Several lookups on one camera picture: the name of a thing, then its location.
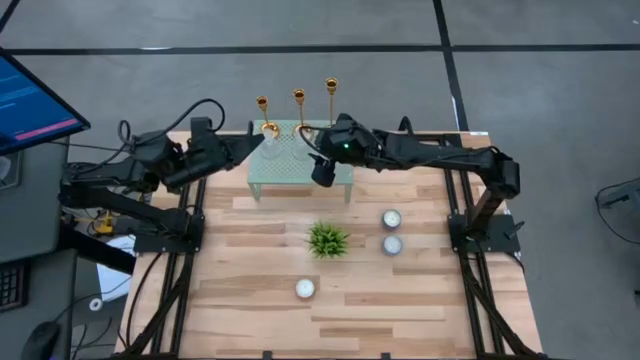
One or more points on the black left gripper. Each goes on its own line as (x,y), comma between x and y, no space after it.
(212,150)

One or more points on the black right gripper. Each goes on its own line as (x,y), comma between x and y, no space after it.
(350,145)

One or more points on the white tealight candle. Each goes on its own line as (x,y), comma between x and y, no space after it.
(392,245)
(305,288)
(391,219)

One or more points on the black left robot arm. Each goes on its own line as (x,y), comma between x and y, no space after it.
(100,172)

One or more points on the short gold candlestick holder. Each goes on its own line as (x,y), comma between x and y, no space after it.
(270,131)

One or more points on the small artificial green plant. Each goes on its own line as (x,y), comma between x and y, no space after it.
(327,240)

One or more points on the white paper sheet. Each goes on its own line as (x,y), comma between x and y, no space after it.
(112,280)

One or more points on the grey desk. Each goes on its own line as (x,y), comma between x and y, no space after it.
(25,220)

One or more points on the computer monitor blue screen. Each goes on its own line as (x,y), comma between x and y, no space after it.
(35,105)

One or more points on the black desk frame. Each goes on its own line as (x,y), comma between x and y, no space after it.
(100,250)

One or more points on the medium gold candlestick holder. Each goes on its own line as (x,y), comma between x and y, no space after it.
(299,100)

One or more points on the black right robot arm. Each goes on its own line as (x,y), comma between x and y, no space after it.
(440,152)

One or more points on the tall gold candlestick holder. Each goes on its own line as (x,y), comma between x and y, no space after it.
(331,90)

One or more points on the black keyboard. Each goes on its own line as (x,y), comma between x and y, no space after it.
(11,287)

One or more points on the black computer mouse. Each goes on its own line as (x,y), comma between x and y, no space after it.
(41,342)

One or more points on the white tape roll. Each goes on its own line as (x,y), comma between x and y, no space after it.
(96,304)

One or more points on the green perforated metal shelf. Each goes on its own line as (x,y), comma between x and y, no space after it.
(280,172)

